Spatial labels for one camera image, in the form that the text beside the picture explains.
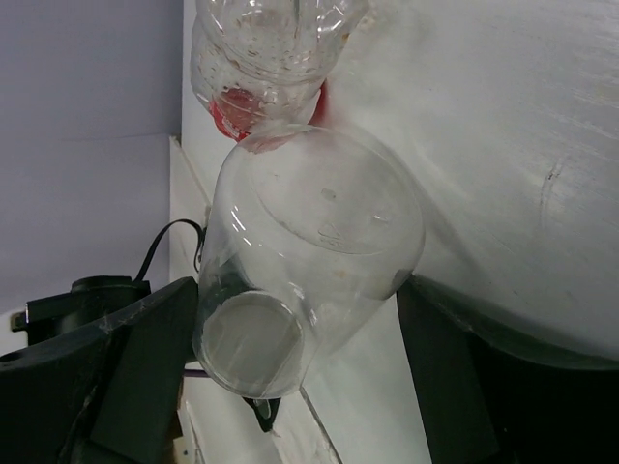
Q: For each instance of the clear bottle metal rim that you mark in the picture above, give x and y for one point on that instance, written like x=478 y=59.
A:
x=310 y=231

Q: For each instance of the red cap crushed bottle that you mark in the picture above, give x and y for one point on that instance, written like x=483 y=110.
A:
x=257 y=64

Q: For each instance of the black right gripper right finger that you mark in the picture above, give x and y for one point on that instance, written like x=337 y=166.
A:
x=489 y=393

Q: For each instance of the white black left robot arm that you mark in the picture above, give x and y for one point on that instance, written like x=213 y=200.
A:
x=93 y=297

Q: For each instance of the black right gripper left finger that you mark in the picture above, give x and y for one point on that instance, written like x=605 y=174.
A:
x=105 y=392

